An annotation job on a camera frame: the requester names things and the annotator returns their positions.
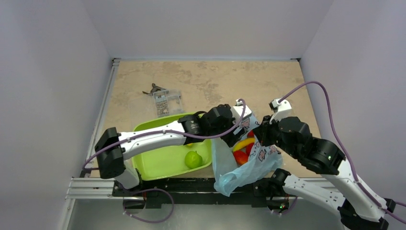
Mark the green fake apple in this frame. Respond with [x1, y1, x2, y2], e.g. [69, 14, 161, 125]
[184, 151, 203, 169]

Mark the blue printed plastic bag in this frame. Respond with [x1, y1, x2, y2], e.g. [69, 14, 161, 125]
[211, 116, 283, 196]

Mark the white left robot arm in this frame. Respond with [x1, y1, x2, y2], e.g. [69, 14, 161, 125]
[94, 102, 252, 196]

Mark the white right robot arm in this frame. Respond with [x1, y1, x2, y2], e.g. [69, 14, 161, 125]
[253, 116, 396, 230]

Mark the yellow fake banana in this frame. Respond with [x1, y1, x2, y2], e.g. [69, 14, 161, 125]
[232, 138, 255, 152]

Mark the red orange fake fruit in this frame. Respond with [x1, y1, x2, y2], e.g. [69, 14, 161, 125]
[245, 131, 255, 156]

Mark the red fake apple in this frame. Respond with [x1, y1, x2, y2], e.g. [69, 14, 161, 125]
[233, 150, 248, 165]

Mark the clear plastic screw box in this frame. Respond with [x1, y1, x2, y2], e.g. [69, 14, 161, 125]
[152, 90, 184, 118]

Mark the lime green plastic tray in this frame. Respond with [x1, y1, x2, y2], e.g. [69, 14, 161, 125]
[132, 113, 213, 182]

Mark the black base bar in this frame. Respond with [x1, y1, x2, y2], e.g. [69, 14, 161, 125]
[112, 178, 291, 211]

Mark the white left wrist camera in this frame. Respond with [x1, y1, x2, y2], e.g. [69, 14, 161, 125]
[230, 99, 252, 122]

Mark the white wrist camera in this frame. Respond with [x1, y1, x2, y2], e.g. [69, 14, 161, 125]
[230, 99, 252, 122]
[269, 98, 292, 121]

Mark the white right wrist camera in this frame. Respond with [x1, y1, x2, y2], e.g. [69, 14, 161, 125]
[269, 98, 292, 121]

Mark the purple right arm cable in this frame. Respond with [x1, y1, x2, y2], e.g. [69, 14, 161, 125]
[278, 81, 406, 224]

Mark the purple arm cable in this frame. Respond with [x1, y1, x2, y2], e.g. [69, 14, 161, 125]
[278, 81, 406, 224]
[81, 98, 248, 223]

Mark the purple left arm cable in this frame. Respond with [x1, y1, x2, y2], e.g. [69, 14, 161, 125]
[81, 98, 248, 223]

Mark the aluminium frame rail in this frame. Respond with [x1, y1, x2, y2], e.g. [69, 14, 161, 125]
[65, 178, 114, 199]

